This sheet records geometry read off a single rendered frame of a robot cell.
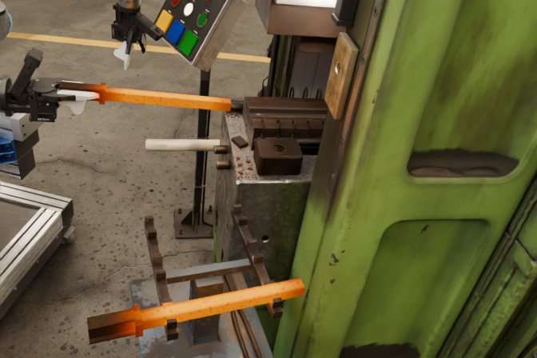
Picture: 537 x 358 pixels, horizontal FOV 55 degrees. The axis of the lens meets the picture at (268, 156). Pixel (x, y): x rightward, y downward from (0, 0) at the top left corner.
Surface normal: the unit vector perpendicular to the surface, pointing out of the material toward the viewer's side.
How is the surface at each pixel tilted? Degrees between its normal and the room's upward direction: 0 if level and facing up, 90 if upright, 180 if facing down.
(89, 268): 0
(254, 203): 90
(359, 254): 90
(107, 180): 0
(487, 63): 89
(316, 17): 90
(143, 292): 0
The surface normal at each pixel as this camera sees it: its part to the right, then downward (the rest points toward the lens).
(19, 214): 0.13, -0.81
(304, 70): 0.17, 0.59
